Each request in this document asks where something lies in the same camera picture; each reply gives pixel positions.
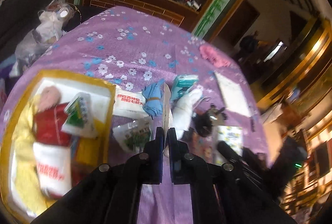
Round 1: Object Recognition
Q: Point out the yellow towel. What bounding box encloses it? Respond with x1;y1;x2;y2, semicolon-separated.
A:
12;95;54;217

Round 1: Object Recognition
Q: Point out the purple floral tablecloth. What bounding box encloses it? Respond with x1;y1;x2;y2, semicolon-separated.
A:
1;7;223;132

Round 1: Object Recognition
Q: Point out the white green printed packet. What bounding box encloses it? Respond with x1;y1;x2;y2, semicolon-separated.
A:
112;119;153;154

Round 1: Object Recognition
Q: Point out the white desiccant bag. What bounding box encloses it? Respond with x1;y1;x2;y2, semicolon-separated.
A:
162;83;173;137

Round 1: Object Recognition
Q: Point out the pink fluffy cloth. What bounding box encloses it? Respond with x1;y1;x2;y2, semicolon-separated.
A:
38;86;61;112

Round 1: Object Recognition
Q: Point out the red snack packet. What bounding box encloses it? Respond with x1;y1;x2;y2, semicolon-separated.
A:
34;102;71;147

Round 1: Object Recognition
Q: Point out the blue cloth bundle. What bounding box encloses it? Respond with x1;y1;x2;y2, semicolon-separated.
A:
142;79;164;117

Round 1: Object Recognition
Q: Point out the white foam box yellow tape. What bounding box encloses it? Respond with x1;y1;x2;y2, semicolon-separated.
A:
1;70;116;223

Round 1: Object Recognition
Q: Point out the dark wooden cabinet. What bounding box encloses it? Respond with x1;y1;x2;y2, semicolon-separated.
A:
82;0;198;32

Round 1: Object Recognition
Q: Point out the white paper sheet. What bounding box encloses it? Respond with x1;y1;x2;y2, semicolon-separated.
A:
214;71;251;118

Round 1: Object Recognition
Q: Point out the white red text packet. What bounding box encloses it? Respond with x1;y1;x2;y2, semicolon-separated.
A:
113;87;149;119
33;142;72;198

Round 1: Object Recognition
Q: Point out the white plastic bags pile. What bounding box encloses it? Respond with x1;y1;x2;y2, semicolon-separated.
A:
9;0;77;77

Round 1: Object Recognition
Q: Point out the black leather sofa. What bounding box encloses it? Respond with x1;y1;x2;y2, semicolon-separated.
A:
0;0;53;61

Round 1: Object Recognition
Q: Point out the lemon pattern tissue pack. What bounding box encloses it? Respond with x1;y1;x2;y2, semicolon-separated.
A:
213;126;243;165

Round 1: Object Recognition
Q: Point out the teal tissue pack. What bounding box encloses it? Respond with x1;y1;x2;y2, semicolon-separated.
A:
171;74;199;101

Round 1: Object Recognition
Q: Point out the yellow snack packet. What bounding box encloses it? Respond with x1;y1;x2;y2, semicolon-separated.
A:
74;119;105;167

